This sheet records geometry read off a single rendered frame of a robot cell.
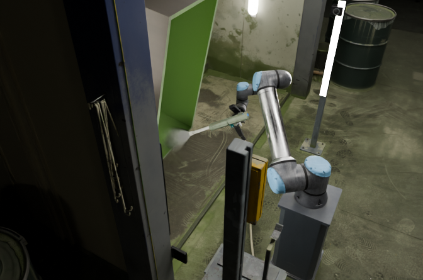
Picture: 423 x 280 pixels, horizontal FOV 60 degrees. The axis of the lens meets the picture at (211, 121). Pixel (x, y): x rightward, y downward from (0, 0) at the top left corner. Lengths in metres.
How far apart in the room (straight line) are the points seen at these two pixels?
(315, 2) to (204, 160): 1.89
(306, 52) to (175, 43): 1.81
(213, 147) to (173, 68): 0.99
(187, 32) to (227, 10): 1.72
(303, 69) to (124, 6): 3.19
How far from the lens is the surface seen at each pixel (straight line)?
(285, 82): 2.28
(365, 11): 4.67
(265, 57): 4.31
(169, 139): 2.75
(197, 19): 2.57
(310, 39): 4.06
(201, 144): 3.53
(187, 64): 2.75
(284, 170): 2.05
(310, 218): 2.21
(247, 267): 1.77
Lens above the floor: 2.29
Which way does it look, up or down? 36 degrees down
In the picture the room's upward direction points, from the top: straight up
